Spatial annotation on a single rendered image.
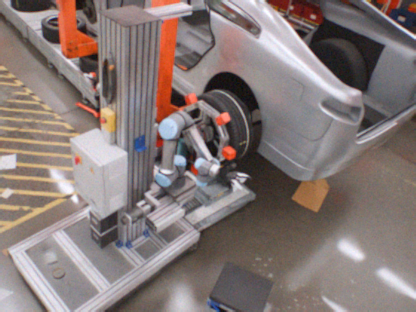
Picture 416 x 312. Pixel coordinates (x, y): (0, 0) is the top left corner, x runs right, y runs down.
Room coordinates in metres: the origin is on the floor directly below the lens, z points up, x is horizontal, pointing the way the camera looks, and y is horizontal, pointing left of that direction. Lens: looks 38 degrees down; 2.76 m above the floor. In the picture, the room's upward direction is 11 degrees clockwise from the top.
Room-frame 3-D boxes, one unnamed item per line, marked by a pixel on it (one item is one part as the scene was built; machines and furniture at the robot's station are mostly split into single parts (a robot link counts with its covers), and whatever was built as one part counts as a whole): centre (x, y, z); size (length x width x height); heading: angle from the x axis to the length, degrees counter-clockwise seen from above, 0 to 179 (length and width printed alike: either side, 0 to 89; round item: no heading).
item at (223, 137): (2.66, 0.08, 0.85); 0.54 x 0.07 x 0.54; 48
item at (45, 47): (5.29, 2.49, 0.19); 1.00 x 0.86 x 0.39; 48
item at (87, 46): (4.51, 1.76, 0.69); 0.52 x 0.17 x 0.35; 138
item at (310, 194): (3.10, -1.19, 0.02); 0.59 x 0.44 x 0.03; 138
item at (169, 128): (1.90, 0.26, 1.19); 0.15 x 0.12 x 0.55; 158
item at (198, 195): (2.82, 0.00, 0.13); 0.50 x 0.36 x 0.10; 48
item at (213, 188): (2.79, -0.03, 0.32); 0.40 x 0.30 x 0.28; 48
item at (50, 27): (5.36, 2.55, 0.39); 0.66 x 0.66 x 0.24
